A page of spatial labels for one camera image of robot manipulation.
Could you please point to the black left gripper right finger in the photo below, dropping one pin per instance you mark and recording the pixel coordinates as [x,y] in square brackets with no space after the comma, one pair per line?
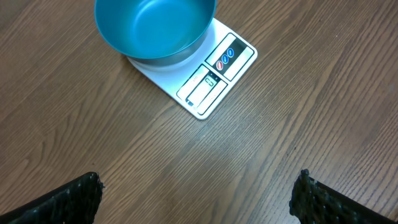
[315,202]

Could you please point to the blue metal bowl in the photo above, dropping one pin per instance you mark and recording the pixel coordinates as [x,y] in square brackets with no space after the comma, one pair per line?
[157,32]

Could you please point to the white digital kitchen scale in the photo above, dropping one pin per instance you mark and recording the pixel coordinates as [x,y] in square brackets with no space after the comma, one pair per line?
[200,82]

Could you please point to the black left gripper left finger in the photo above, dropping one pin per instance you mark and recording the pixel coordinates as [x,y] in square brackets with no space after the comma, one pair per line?
[74,202]

